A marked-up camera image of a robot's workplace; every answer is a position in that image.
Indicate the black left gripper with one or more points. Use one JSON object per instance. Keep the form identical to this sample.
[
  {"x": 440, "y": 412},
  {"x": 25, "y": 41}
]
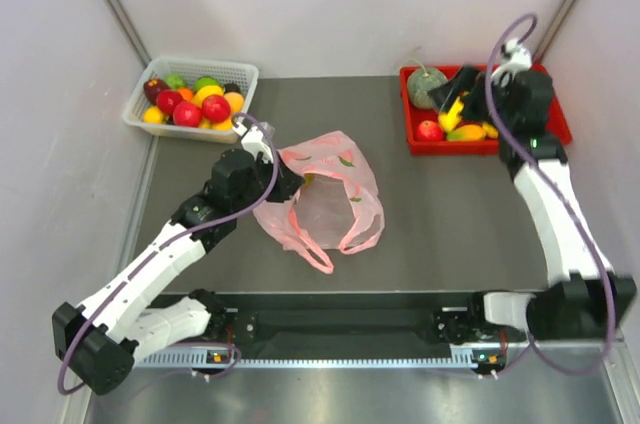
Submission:
[{"x": 287, "y": 185}]

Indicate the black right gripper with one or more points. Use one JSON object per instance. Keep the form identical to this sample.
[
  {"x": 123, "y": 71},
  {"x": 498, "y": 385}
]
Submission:
[{"x": 468, "y": 79}]

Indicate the yellow banana bunch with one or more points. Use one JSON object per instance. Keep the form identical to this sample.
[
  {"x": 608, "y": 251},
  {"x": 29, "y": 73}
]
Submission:
[{"x": 453, "y": 118}]

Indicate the green netted melon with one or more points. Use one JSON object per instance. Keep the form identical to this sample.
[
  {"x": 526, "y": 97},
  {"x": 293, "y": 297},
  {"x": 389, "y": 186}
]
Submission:
[{"x": 421, "y": 81}]

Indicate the pink translucent plastic bag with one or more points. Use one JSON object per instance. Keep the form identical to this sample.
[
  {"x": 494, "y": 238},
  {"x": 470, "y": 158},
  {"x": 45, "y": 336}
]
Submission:
[{"x": 337, "y": 208}]

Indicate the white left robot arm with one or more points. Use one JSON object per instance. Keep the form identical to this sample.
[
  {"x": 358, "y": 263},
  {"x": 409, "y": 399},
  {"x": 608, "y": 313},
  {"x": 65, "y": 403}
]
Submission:
[{"x": 102, "y": 338}]

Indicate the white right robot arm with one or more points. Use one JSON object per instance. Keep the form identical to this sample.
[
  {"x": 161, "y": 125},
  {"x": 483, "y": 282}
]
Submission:
[{"x": 584, "y": 298}]

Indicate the yellow fruit front in basket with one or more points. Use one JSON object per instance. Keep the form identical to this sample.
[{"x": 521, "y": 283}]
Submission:
[{"x": 223, "y": 126}]

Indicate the dark fruit back in basket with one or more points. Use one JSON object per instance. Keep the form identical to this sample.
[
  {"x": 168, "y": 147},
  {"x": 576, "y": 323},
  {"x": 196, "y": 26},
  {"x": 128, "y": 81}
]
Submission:
[{"x": 232, "y": 88}]

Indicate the dark red fruit in basket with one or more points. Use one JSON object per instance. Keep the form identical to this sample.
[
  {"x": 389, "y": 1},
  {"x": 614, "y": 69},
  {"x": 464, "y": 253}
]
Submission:
[{"x": 152, "y": 87}]

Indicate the orange green mango in tray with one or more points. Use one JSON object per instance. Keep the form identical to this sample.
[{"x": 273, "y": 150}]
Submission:
[{"x": 466, "y": 133}]

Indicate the red apple in tray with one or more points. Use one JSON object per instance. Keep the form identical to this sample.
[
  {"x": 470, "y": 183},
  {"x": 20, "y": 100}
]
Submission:
[{"x": 429, "y": 131}]

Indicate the red plastic tray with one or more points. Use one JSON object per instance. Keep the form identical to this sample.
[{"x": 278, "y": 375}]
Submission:
[{"x": 413, "y": 117}]

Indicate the orange peach in basket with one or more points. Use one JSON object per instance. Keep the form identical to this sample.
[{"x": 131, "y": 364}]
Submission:
[{"x": 236, "y": 101}]

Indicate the red apple right in basket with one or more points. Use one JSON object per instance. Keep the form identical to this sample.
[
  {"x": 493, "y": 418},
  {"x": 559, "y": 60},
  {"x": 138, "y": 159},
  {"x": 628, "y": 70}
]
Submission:
[{"x": 216, "y": 108}]

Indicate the red apple in basket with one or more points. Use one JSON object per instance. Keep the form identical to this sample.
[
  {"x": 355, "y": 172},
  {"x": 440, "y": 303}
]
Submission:
[
  {"x": 216, "y": 108},
  {"x": 187, "y": 114},
  {"x": 167, "y": 100}
]

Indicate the red apple middle in basket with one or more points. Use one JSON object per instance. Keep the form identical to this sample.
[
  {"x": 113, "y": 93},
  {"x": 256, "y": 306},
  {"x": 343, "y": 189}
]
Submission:
[{"x": 187, "y": 114}]

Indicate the yellow banana in basket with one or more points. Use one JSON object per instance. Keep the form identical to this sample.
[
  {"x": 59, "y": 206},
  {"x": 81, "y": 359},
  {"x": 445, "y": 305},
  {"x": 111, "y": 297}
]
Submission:
[{"x": 206, "y": 92}]

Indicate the green apple in basket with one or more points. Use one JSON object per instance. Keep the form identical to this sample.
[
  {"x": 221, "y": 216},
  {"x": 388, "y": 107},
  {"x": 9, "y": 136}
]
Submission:
[{"x": 205, "y": 81}]

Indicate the small orange in basket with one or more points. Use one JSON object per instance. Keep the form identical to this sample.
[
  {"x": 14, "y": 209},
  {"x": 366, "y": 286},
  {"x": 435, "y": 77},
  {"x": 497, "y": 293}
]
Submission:
[{"x": 186, "y": 93}]

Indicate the red apple left in basket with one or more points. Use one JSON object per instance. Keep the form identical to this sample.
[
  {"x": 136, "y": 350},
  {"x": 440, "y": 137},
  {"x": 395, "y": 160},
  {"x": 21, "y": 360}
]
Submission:
[{"x": 167, "y": 100}]

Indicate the green lime in basket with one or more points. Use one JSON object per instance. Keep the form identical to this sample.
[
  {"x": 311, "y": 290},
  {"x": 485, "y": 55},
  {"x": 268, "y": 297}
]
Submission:
[{"x": 175, "y": 81}]

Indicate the yellow lemon in basket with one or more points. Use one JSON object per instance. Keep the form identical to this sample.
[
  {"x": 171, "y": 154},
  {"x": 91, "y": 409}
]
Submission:
[{"x": 153, "y": 115}]

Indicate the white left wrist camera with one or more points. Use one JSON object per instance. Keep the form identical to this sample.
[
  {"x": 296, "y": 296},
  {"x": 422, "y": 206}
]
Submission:
[{"x": 256, "y": 142}]

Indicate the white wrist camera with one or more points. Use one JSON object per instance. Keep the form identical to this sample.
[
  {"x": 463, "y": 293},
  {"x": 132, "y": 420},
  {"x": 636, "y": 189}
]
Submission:
[
  {"x": 514, "y": 58},
  {"x": 256, "y": 142}
]

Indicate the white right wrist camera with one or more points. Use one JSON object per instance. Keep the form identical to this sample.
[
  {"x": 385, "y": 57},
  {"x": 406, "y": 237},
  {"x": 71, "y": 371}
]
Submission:
[{"x": 514, "y": 58}]

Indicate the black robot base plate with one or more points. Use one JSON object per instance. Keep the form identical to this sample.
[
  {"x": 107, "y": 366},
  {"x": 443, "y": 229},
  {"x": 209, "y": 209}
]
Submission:
[{"x": 431, "y": 317}]

